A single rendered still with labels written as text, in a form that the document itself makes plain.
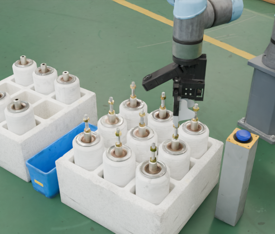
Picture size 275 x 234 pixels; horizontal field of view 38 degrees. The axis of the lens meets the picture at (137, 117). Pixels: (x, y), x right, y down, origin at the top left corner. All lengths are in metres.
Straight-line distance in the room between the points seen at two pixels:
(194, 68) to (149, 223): 0.44
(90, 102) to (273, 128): 0.73
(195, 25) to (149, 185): 0.44
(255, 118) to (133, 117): 0.57
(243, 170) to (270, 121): 0.52
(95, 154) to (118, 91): 0.78
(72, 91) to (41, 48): 0.94
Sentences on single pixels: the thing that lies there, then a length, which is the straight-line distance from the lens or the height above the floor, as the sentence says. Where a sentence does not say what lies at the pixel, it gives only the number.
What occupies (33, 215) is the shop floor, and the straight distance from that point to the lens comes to 1.39.
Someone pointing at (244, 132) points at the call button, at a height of 0.33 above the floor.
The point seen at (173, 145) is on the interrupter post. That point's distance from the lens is 1.19.
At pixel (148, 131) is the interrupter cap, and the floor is 0.25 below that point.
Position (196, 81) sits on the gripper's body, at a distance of 1.05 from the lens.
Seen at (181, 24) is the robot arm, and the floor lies 0.64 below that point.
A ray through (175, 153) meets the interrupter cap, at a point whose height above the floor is 0.25.
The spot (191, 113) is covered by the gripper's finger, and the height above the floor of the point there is 0.39.
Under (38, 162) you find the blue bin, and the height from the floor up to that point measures 0.08.
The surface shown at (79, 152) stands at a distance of 1.22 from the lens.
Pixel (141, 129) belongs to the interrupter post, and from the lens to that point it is 1.23.
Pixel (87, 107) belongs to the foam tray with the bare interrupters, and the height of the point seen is 0.14.
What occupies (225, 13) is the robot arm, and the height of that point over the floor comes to 0.65.
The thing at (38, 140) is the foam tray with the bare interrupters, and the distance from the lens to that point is 1.45.
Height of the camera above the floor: 1.00
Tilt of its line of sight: 34 degrees down
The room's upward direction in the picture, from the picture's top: straight up
